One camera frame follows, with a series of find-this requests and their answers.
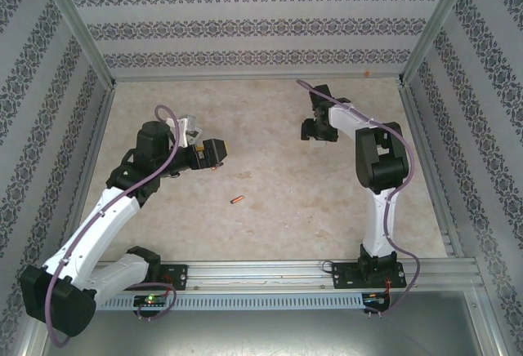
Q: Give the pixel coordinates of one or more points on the grey metal sheet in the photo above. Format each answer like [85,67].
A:
[261,331]

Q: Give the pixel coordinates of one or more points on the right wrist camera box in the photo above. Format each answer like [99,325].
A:
[321,94]

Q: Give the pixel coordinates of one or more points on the aluminium frame post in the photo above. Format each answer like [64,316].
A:
[83,31]
[434,25]

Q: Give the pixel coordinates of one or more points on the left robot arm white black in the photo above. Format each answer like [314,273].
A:
[94,233]

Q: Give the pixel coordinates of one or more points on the aluminium side rail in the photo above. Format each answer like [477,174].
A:
[420,135]

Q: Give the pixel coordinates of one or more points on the small circuit board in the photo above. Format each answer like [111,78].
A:
[149,300]
[376,299]

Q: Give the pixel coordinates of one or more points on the aluminium mounting rail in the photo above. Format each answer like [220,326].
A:
[261,276]

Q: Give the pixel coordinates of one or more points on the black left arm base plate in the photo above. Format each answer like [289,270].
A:
[176,277]

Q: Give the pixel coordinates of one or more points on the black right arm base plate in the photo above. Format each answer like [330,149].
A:
[347,276]

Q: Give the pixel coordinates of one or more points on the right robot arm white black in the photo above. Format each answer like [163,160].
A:
[382,217]

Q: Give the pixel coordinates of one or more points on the aluminium back rail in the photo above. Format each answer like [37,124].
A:
[245,78]

